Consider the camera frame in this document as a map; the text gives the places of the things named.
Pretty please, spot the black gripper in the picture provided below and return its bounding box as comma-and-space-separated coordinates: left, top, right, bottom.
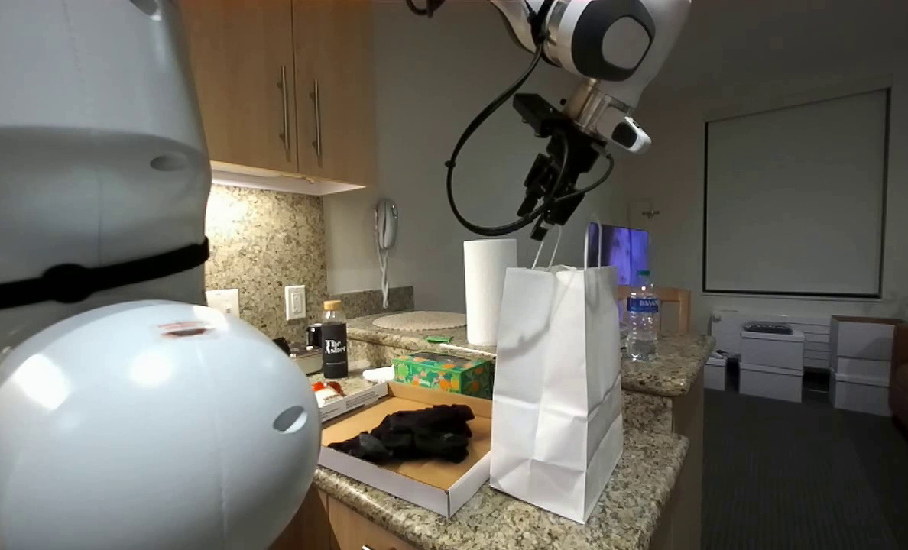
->
514, 93, 600, 242

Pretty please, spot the white paper bag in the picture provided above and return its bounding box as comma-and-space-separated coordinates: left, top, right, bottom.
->
488, 239, 624, 522

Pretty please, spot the black socks pile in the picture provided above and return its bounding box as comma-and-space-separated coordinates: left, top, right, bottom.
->
337, 404, 472, 463

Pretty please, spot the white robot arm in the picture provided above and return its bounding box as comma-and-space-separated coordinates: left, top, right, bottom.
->
0, 0, 320, 550

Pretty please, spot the white paper towel roll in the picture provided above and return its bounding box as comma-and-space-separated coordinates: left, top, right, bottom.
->
464, 239, 515, 347

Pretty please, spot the water bottle right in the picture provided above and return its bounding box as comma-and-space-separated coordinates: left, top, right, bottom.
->
624, 270, 661, 362

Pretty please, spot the green tissue box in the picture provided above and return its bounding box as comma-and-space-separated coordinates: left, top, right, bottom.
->
393, 353, 493, 398

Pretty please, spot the dark sauce bottle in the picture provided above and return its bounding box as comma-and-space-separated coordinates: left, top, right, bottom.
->
320, 300, 347, 379

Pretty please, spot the white projector screen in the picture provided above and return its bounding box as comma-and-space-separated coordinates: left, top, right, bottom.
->
702, 90, 889, 296

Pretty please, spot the cardboard tray box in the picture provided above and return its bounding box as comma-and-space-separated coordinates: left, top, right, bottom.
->
317, 384, 493, 517

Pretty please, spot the white storage box left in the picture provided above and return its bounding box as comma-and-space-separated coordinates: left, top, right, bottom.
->
740, 322, 803, 404

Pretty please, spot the white storage box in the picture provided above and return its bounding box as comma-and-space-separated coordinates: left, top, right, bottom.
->
740, 322, 803, 404
831, 319, 896, 415

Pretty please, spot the white storage box right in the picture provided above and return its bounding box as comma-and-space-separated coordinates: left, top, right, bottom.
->
831, 319, 896, 415

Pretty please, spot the wooden wall cabinet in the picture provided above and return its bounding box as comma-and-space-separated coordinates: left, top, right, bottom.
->
179, 0, 375, 195

